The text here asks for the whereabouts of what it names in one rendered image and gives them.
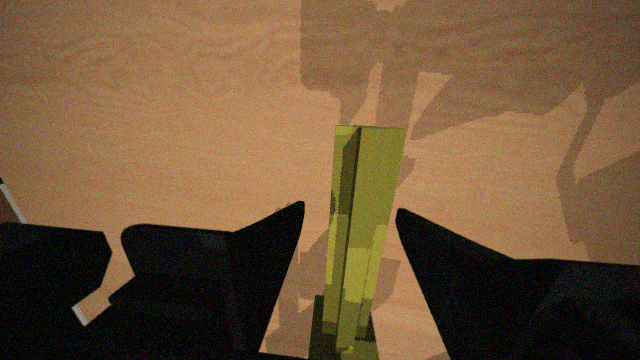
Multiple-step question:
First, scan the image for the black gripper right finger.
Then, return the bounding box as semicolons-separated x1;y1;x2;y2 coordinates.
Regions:
395;208;640;360

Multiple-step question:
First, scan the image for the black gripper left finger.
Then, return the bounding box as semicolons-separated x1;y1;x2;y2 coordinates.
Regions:
121;201;305;352

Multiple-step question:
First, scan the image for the yellow shaft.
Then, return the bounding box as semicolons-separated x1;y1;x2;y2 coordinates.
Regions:
308;125;407;360

